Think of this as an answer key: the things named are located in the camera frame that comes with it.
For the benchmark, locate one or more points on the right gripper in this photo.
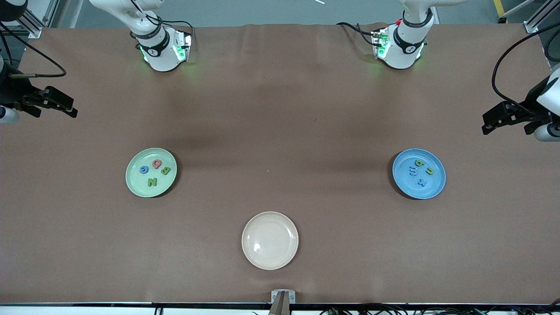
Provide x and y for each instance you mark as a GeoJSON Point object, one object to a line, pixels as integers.
{"type": "Point", "coordinates": [13, 92]}

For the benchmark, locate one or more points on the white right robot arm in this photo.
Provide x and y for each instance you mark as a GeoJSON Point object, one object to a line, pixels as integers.
{"type": "Point", "coordinates": [159, 52]}

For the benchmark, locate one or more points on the green lowercase letter n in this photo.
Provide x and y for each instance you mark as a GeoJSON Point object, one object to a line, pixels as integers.
{"type": "Point", "coordinates": [429, 171]}

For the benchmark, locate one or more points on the green uppercase letter N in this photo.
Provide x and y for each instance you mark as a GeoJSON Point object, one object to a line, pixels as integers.
{"type": "Point", "coordinates": [152, 182]}

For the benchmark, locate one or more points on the red uppercase letter Q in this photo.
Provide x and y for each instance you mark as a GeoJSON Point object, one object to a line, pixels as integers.
{"type": "Point", "coordinates": [154, 163]}

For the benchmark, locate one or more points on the beige plate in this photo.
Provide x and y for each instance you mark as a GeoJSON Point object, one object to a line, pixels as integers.
{"type": "Point", "coordinates": [270, 240]}

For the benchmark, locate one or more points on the light green plate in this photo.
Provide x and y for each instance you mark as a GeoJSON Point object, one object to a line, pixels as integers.
{"type": "Point", "coordinates": [151, 188]}

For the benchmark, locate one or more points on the blue lowercase letter m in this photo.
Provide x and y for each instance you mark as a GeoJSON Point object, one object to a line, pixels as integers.
{"type": "Point", "coordinates": [413, 171]}

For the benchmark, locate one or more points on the brown table cover cloth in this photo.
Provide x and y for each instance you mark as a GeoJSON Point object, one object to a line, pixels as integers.
{"type": "Point", "coordinates": [87, 245]}

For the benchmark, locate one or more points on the blue lowercase letter x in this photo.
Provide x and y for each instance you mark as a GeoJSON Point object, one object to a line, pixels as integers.
{"type": "Point", "coordinates": [421, 183]}

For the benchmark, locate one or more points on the blue plate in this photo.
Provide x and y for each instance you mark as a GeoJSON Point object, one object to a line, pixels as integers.
{"type": "Point", "coordinates": [418, 190]}

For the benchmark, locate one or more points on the green uppercase letter B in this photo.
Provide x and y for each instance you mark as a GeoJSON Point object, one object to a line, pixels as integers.
{"type": "Point", "coordinates": [168, 172]}

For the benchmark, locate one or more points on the aluminium frame profile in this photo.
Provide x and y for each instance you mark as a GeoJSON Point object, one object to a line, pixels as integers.
{"type": "Point", "coordinates": [538, 19]}
{"type": "Point", "coordinates": [30, 24]}

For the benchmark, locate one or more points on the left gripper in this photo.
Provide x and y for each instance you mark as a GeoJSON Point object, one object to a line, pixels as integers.
{"type": "Point", "coordinates": [530, 106]}

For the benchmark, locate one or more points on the grey metal mount bracket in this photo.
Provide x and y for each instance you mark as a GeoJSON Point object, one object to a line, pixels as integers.
{"type": "Point", "coordinates": [290, 296]}

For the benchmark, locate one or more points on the brown tapered pole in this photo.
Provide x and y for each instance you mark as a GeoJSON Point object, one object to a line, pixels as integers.
{"type": "Point", "coordinates": [279, 308]}

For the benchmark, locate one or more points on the green lowercase letter b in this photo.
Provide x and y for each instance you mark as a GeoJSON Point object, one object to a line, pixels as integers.
{"type": "Point", "coordinates": [418, 162]}

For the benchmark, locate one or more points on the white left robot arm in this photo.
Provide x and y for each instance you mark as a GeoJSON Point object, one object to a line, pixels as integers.
{"type": "Point", "coordinates": [404, 48]}

